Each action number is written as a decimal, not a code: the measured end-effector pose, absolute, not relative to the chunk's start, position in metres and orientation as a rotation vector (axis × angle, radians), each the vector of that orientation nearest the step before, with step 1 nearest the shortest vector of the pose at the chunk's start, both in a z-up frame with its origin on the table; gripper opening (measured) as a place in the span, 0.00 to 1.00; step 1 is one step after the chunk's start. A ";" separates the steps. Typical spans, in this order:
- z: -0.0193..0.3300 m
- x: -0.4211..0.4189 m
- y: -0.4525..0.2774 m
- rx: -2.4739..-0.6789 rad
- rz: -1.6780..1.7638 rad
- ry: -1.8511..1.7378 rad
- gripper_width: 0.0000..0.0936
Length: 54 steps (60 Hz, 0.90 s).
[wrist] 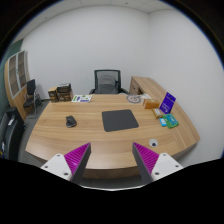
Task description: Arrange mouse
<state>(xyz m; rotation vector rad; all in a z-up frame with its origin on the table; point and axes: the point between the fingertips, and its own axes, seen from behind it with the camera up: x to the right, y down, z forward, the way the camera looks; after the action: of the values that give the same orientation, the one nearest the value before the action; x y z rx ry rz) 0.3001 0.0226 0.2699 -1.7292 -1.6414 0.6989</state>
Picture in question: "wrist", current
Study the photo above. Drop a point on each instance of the black machine at left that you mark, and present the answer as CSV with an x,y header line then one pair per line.
x,y
12,128

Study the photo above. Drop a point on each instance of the small brown box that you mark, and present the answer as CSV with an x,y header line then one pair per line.
x,y
53,94

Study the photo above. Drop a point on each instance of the black computer mouse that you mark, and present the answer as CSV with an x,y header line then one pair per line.
x,y
70,121

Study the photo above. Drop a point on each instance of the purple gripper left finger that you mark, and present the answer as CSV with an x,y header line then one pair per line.
x,y
70,166

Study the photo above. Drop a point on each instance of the small tan box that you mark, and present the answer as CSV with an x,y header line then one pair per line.
x,y
157,113

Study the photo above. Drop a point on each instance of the desk cable grommet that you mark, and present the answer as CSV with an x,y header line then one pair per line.
x,y
153,143

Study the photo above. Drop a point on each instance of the green packet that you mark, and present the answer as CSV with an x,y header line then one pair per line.
x,y
170,120

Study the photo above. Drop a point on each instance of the wooden glass-door bookcase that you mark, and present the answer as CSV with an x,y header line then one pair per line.
x,y
16,78

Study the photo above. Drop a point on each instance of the blue small packet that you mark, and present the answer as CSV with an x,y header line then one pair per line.
x,y
162,122

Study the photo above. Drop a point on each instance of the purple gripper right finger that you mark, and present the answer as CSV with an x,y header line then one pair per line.
x,y
153,166

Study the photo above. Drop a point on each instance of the dark grey mouse pad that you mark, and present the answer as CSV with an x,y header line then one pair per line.
x,y
119,120

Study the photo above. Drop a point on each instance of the black mesh office chair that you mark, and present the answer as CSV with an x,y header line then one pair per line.
x,y
111,72

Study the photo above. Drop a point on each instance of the green white leaflet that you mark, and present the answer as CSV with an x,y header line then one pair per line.
x,y
81,98

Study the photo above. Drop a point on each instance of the black visitor chair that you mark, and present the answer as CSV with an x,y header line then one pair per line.
x,y
32,97

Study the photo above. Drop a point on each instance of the wooden side cabinet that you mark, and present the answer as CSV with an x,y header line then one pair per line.
x,y
141,85

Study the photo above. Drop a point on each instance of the grey backpack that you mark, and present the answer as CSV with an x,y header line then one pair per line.
x,y
107,85

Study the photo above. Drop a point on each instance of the orange cardboard box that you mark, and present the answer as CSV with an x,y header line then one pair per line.
x,y
150,103

